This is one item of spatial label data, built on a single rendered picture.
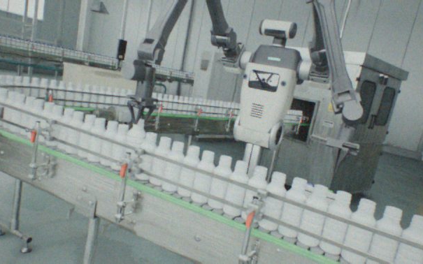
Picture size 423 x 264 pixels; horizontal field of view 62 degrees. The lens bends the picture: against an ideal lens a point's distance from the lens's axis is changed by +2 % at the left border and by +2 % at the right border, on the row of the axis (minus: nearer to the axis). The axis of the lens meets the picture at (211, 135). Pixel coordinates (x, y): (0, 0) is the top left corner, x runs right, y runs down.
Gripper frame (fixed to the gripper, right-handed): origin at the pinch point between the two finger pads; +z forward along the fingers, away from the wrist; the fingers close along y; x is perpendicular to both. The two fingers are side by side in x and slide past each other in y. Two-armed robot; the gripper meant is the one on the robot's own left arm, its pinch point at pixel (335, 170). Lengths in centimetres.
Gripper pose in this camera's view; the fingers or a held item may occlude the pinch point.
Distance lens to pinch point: 119.1
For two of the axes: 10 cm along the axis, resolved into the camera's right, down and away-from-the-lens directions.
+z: -3.3, 9.3, -1.5
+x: 3.7, 2.8, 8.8
